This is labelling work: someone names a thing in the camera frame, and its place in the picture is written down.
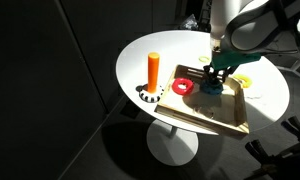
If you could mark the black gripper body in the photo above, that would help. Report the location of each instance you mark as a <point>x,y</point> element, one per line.
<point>228,70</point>

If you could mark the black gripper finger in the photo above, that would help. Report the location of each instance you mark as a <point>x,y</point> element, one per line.
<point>210,77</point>
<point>221,79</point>

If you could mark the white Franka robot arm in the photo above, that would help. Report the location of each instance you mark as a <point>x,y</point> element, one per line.
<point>250,23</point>

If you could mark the wooden tray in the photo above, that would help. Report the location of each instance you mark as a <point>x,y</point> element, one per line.
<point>220,111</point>

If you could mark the orange peg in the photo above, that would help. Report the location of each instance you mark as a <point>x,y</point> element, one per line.
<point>153,71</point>

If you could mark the crumpled plastic bag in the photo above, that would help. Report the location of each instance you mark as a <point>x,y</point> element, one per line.
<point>190,22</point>

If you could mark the black white striped peg base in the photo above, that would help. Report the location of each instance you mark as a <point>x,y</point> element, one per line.
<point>150,96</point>

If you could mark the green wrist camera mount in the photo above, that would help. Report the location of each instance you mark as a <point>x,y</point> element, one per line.
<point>235,59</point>

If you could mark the white table pedestal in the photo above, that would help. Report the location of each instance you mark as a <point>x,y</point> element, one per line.
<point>171,143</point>

